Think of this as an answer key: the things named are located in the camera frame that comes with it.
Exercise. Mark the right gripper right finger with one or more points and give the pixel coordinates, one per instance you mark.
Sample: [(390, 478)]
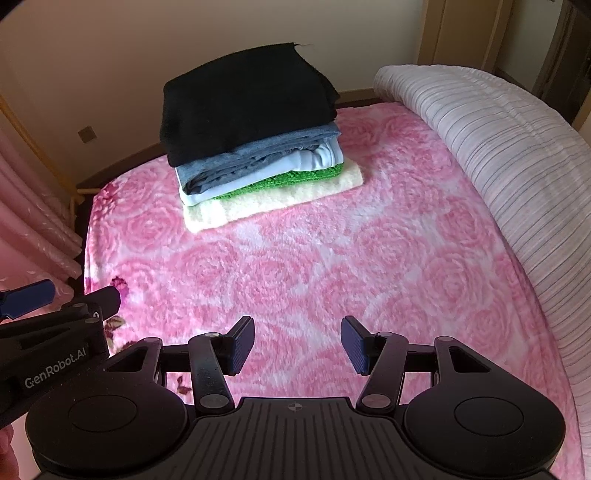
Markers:
[(381, 357)]

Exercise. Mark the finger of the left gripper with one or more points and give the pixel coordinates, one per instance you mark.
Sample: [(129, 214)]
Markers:
[(26, 299), (102, 304)]

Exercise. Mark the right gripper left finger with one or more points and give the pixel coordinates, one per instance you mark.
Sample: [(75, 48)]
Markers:
[(212, 357)]

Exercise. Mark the black garment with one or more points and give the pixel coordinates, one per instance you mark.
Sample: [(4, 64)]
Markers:
[(241, 98)]

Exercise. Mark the pink curtain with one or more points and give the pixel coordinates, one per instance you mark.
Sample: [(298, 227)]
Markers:
[(37, 242)]

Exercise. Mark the pink rose fleece blanket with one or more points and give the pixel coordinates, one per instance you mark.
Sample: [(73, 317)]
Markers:
[(414, 250)]

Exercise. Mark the cream folded towel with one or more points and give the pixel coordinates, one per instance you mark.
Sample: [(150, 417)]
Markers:
[(215, 213)]

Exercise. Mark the blue-grey folded garment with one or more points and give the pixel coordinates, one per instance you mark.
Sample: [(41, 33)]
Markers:
[(198, 176)]

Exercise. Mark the green folded towel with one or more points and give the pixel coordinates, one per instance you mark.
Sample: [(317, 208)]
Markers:
[(286, 179)]

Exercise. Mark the wall socket plate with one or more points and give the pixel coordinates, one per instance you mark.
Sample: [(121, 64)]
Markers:
[(87, 134)]

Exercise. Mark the wooden door frame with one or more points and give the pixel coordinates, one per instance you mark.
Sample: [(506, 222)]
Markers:
[(541, 46)]

